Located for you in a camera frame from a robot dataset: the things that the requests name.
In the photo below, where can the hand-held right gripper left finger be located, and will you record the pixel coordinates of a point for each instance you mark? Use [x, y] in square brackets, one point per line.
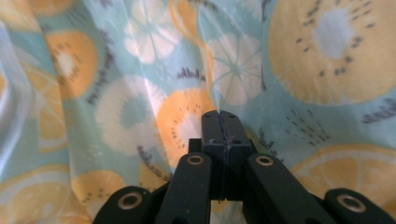
[216, 133]

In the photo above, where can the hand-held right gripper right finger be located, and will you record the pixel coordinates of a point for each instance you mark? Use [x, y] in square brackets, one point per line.
[235, 137]

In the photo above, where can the fruit print fabric bag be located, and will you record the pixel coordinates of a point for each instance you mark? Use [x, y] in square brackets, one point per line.
[124, 77]

